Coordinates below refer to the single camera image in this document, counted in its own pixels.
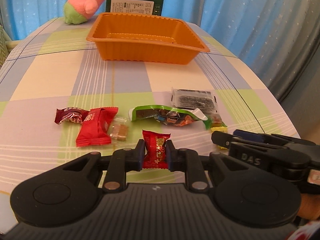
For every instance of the blue starry curtain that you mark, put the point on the blue starry curtain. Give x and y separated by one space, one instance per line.
260 32

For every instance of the black seaweed snack packet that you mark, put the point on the black seaweed snack packet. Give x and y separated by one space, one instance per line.
192 99

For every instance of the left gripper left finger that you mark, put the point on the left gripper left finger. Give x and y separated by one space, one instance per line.
119 163

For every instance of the orange plastic tray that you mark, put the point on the orange plastic tray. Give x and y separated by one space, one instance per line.
147 38

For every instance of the pink green star plush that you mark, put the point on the pink green star plush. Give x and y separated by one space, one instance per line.
80 11

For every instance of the dark red candy wrapper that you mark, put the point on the dark red candy wrapper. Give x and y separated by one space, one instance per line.
70 114

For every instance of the green printed box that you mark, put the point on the green printed box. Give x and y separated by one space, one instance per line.
145 7

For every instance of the green yellow candy packet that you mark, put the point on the green yellow candy packet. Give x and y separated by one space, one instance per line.
214 122

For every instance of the right hand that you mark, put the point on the right hand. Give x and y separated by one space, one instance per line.
310 207

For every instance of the plaid tablecloth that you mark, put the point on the plaid tablecloth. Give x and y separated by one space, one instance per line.
56 67

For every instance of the green long snack wrapper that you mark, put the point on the green long snack wrapper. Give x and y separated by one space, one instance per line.
167 115

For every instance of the red square candy packet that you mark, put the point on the red square candy packet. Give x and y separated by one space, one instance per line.
95 126

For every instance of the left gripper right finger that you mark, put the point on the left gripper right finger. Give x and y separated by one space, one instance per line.
187 161

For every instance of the green zigzag cushion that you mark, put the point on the green zigzag cushion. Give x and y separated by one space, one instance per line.
3 46

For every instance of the clear brown candy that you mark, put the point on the clear brown candy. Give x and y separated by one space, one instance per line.
119 129

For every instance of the grey curtain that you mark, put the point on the grey curtain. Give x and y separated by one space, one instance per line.
296 86

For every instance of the red candy with gold print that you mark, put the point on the red candy with gold print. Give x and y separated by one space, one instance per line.
155 146

